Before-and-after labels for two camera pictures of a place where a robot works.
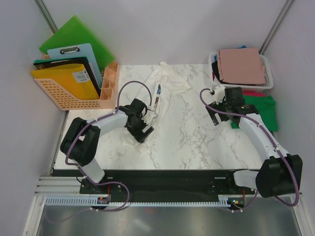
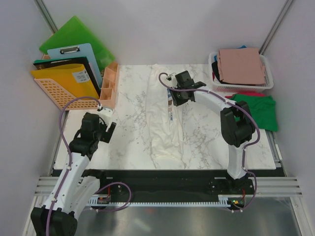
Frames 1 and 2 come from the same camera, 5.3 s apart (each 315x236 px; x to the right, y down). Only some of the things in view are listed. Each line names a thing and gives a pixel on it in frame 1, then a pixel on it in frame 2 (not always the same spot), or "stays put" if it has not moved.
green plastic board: x=75 y=32 stays put
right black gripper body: x=223 y=117 -> x=178 y=97
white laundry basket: x=269 y=82 stays put
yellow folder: x=74 y=78 stays put
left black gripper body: x=136 y=130 -> x=105 y=136
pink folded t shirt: x=240 y=65 stays put
